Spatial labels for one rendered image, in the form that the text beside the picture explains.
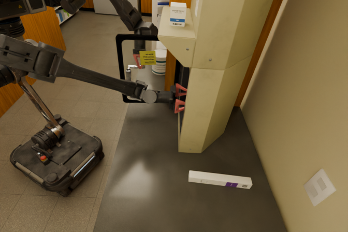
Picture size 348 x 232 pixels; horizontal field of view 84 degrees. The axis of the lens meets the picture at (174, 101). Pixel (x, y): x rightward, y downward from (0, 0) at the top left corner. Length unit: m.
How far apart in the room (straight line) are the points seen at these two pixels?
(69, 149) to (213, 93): 1.50
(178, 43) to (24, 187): 1.92
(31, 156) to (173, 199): 1.47
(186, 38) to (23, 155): 1.79
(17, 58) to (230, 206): 0.87
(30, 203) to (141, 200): 1.39
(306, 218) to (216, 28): 0.70
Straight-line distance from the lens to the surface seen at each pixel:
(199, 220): 0.85
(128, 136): 1.03
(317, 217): 0.86
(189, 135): 0.87
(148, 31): 0.97
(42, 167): 1.96
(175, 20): 0.68
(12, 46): 0.68
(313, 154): 0.83
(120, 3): 0.97
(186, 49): 0.62
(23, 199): 2.17
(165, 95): 0.86
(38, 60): 0.69
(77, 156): 1.91
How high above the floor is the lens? 1.73
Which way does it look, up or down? 40 degrees down
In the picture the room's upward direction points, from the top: 6 degrees clockwise
